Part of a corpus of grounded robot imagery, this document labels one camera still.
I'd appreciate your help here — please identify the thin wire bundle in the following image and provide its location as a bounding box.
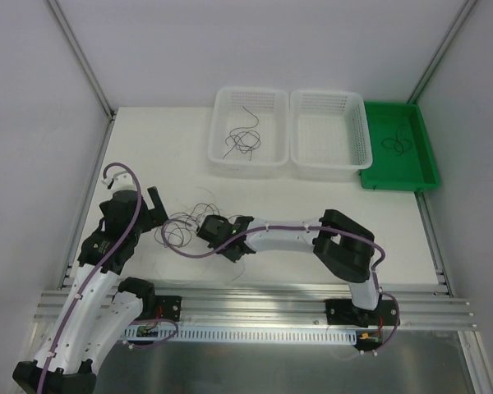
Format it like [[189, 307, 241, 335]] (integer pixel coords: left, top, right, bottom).
[[162, 186, 231, 250]]

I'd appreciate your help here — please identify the purple thin wire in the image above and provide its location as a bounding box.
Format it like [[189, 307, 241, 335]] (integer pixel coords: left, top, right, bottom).
[[221, 105, 263, 162]]

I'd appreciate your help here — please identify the brown thin wire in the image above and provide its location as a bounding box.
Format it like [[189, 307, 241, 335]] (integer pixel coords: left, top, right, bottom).
[[380, 122, 412, 158]]

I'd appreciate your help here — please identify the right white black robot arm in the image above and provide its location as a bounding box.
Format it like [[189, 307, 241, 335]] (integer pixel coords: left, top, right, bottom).
[[196, 209, 385, 328]]

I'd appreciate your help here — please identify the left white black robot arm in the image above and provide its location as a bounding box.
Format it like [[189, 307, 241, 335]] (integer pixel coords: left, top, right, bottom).
[[12, 186, 168, 393]]

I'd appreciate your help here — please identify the left white perforated basket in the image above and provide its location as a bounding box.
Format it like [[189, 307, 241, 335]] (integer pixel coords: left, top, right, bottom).
[[207, 86, 289, 179]]

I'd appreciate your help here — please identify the white perforated basket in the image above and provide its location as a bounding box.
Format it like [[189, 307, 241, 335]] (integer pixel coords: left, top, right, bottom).
[[288, 89, 373, 181], [207, 86, 289, 179]]

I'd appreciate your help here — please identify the right white perforated basket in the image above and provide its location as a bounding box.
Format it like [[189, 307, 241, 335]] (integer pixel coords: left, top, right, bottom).
[[288, 89, 373, 181]]

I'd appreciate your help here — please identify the green plastic tray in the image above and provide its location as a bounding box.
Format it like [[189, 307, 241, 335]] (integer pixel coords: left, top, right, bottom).
[[360, 102, 440, 193]]

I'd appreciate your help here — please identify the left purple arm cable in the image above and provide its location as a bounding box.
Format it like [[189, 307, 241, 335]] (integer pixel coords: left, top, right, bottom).
[[35, 163, 143, 394]]

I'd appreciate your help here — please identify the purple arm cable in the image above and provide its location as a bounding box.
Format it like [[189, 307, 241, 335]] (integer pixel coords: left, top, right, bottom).
[[35, 163, 143, 394], [163, 218, 402, 350]]

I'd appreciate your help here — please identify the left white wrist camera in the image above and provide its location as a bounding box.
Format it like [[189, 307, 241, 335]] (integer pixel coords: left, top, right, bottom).
[[101, 171, 136, 194]]

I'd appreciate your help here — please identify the white thin wire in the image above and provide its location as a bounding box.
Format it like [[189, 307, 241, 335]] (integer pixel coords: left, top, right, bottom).
[[154, 258, 247, 285]]

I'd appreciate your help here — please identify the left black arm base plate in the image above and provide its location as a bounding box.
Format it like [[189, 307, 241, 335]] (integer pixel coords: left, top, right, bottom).
[[155, 295, 182, 322]]

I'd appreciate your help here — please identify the white slotted cable duct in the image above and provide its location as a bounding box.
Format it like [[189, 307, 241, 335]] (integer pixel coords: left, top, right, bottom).
[[121, 325, 357, 346]]

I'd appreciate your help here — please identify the aluminium frame post left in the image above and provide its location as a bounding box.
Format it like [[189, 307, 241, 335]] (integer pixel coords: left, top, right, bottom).
[[44, 0, 116, 121]]

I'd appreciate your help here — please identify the aluminium frame post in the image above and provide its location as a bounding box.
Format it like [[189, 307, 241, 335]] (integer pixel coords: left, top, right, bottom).
[[407, 0, 480, 104], [44, 0, 116, 121]]

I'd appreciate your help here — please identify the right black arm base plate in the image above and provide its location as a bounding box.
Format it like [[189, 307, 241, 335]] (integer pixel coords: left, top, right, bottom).
[[325, 299, 399, 328]]

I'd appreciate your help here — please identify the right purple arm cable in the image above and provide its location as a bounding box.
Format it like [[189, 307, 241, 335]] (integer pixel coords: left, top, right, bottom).
[[163, 218, 402, 350]]

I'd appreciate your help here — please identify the aluminium table edge rail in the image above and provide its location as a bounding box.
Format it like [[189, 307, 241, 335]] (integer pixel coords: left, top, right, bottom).
[[36, 280, 477, 332]]

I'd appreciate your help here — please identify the aluminium frame post right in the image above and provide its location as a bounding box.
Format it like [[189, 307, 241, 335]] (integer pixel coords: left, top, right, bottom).
[[407, 0, 480, 104]]

